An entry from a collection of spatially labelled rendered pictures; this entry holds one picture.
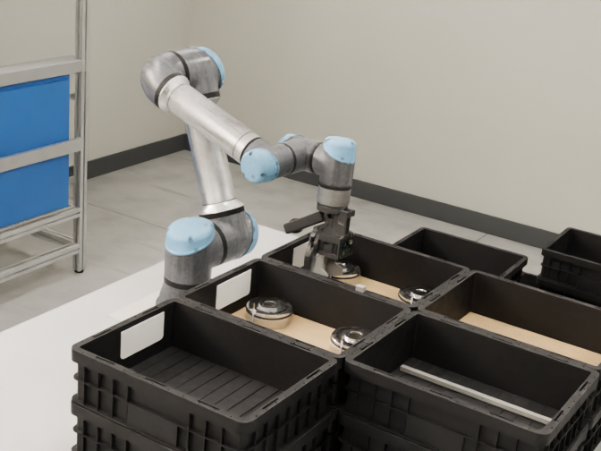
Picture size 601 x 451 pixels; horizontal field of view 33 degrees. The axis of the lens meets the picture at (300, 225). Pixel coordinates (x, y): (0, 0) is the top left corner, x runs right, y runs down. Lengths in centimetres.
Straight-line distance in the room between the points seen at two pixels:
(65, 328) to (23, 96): 172
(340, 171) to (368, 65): 331
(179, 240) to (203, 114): 31
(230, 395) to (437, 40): 364
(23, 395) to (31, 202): 206
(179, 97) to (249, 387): 74
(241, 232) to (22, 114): 169
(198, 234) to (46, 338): 42
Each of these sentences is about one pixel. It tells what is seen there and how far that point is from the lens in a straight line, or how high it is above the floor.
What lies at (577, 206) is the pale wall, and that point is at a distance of 524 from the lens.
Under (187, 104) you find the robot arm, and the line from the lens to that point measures 236.
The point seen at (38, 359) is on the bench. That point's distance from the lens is 234.
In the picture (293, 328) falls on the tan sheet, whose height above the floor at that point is 83.
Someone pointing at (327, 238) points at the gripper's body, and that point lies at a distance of 231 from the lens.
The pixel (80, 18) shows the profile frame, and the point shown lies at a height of 110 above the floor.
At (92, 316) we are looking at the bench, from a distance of 253.
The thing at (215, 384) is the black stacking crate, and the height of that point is 83.
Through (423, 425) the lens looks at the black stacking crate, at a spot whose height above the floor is 86.
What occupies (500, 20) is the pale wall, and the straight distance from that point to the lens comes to 522.
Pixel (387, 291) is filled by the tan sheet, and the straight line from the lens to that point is 246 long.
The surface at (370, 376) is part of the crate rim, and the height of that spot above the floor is 92.
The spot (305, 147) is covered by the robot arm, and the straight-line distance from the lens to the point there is 232.
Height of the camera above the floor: 181
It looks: 20 degrees down
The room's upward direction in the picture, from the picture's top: 5 degrees clockwise
